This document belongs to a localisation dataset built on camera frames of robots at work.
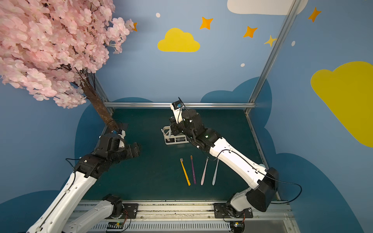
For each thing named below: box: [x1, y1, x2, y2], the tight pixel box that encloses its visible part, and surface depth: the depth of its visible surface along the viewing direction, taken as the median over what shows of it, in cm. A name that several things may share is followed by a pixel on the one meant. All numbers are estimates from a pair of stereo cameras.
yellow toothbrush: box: [179, 157, 192, 187], surface depth 90 cm
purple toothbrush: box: [190, 154, 197, 185], surface depth 90 cm
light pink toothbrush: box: [200, 156, 210, 186], surface depth 90 cm
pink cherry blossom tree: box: [0, 0, 135, 133], surface depth 52 cm
